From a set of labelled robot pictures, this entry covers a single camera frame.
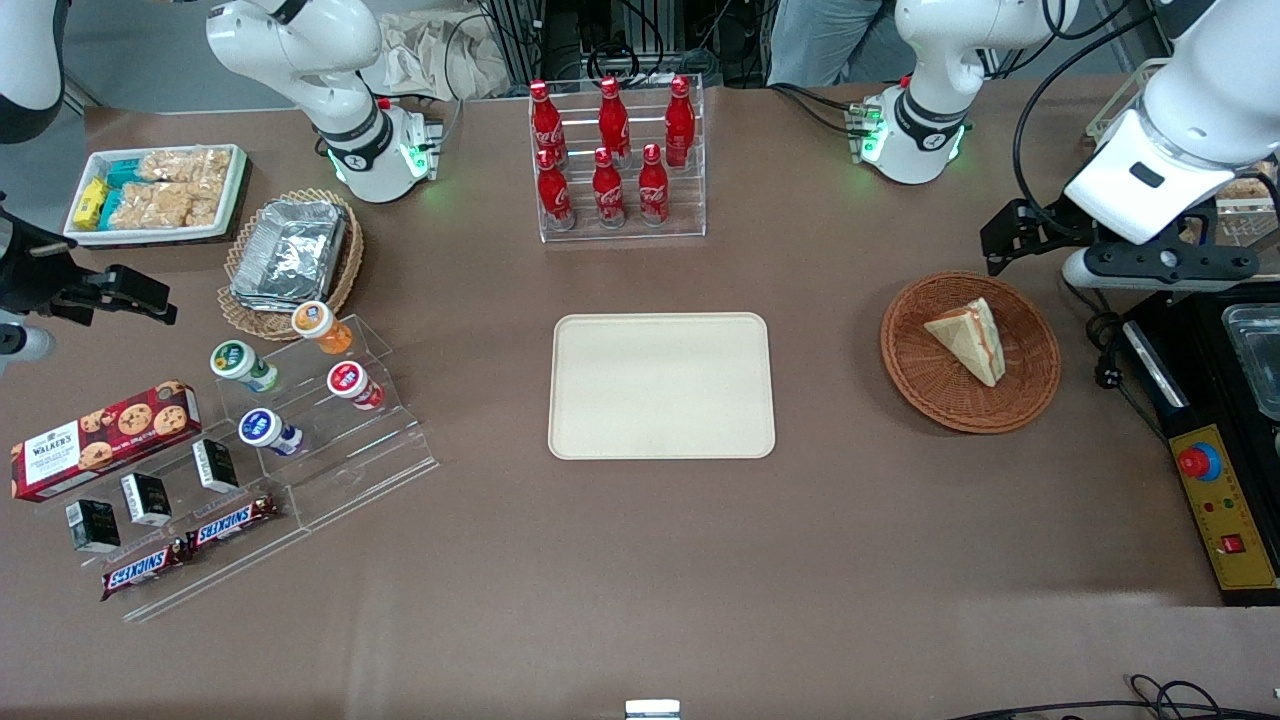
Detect round brown wicker basket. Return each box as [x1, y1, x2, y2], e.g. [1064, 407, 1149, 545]
[880, 271, 1063, 435]

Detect clear acrylic stepped stand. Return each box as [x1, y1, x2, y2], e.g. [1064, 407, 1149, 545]
[20, 400, 313, 624]
[214, 314, 442, 533]

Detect black cable on floor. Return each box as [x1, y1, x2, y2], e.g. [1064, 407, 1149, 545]
[944, 674, 1280, 720]

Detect clear plastic container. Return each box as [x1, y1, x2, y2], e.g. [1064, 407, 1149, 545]
[1219, 304, 1280, 422]

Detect aluminium frame with cables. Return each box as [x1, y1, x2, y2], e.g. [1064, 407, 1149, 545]
[478, 0, 833, 89]

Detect red lid yogurt cup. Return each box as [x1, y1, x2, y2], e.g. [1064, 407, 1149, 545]
[326, 361, 386, 412]

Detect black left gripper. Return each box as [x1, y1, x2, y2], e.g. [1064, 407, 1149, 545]
[981, 198, 1101, 277]

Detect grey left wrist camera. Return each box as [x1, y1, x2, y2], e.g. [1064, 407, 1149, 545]
[1062, 238, 1261, 294]

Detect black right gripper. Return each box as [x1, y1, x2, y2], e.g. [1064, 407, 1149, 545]
[0, 195, 179, 327]

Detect triangular sandwich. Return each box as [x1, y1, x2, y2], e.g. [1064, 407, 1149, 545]
[922, 296, 1007, 389]

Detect white rectangular snack tray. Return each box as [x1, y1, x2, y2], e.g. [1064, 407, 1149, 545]
[62, 144, 250, 247]

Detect white wire rack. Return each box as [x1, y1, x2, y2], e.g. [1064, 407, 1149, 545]
[1086, 57, 1280, 247]

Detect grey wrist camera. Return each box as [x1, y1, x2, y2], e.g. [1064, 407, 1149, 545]
[1062, 238, 1261, 294]
[0, 318, 57, 374]

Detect beige crumpled cloth bag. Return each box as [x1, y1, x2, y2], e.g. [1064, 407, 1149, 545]
[362, 10, 513, 102]

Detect green lid yogurt cup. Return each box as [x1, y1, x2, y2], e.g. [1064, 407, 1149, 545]
[209, 340, 282, 395]

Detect black power cable with plug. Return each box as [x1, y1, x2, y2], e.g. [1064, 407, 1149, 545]
[1075, 290, 1173, 443]

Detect red Walkers cookie box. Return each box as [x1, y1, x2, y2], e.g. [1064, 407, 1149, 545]
[9, 379, 204, 504]

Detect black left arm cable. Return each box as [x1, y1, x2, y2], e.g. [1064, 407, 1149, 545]
[1011, 0, 1173, 246]

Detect clear acrylic bottle rack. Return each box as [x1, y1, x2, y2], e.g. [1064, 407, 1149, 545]
[527, 74, 708, 245]

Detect black countertop appliance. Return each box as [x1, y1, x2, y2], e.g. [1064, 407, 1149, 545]
[1119, 284, 1280, 608]

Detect blue lid yogurt cup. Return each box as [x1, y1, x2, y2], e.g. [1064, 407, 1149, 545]
[237, 408, 305, 458]

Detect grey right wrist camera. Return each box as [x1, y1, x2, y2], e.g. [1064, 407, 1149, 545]
[0, 318, 57, 374]

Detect orange lid yogurt cup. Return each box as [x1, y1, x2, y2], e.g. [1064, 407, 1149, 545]
[291, 300, 354, 357]

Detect stacked aluminium foil containers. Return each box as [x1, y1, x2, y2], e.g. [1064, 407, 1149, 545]
[230, 199, 349, 312]

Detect oval light wicker basket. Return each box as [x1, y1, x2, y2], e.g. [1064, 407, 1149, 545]
[217, 187, 365, 344]

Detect small black box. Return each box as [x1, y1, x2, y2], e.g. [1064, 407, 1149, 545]
[191, 438, 242, 495]
[119, 472, 174, 528]
[65, 498, 122, 555]

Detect yellow snack pack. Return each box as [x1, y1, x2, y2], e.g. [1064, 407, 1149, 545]
[71, 177, 110, 230]

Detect Snickers chocolate bar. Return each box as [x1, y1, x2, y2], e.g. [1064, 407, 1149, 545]
[99, 540, 193, 602]
[184, 494, 280, 554]

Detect red cola bottle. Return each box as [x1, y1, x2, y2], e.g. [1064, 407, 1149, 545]
[536, 148, 577, 232]
[663, 75, 698, 170]
[528, 80, 569, 166]
[637, 143, 672, 228]
[591, 147, 628, 230]
[597, 76, 633, 166]

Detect person in blue jeans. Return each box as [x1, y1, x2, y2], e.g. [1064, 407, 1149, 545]
[768, 0, 903, 88]

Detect cream plastic tray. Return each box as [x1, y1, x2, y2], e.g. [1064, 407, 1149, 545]
[547, 312, 777, 461]

